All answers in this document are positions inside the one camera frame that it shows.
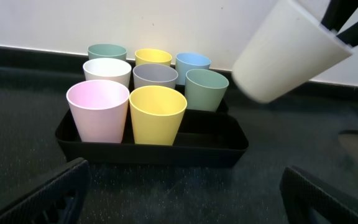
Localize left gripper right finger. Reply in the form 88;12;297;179
279;165;358;224

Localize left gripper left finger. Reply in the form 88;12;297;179
0;157;90;224

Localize white cup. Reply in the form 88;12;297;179
82;57;132;90
231;0;354;105

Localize pink cup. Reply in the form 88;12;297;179
66;79;131;144

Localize yellow cup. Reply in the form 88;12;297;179
129;85;188;146
134;48;173;67

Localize black tray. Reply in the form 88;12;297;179
54;83;250;169

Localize green cup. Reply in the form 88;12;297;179
87;43;127;62
184;68;230;113

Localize blue cup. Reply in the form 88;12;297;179
175;52;212;86

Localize grey cup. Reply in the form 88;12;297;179
132;63;179;90

